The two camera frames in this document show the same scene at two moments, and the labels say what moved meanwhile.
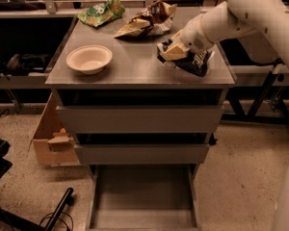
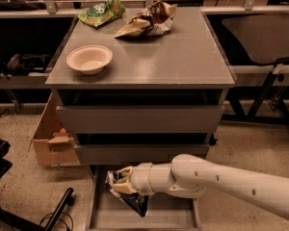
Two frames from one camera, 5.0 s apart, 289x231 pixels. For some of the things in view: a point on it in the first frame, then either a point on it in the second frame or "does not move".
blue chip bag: (196, 63) → (139, 203)
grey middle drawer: (141, 154) does not move
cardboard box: (53, 142) does not move
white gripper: (193, 37) → (140, 179)
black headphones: (19, 64) does not move
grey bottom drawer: (144, 197) does not move
